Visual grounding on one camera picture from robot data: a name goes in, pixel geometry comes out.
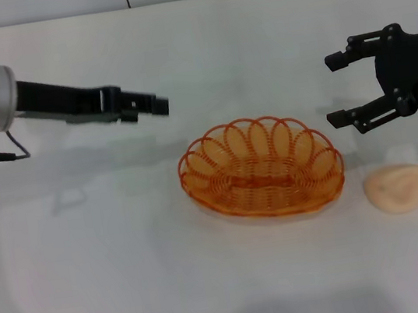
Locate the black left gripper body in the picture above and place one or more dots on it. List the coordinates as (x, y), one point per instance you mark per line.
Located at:
(67, 101)

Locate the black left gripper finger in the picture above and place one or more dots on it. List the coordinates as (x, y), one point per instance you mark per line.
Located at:
(150, 103)
(129, 119)

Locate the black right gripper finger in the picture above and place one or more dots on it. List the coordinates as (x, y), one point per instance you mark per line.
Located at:
(341, 119)
(338, 60)

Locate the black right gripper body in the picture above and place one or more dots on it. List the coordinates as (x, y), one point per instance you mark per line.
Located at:
(411, 63)

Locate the pale round bread bun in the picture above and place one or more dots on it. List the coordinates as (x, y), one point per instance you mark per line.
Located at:
(397, 189)

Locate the orange woven plastic basket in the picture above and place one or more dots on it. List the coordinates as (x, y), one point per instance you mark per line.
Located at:
(260, 180)

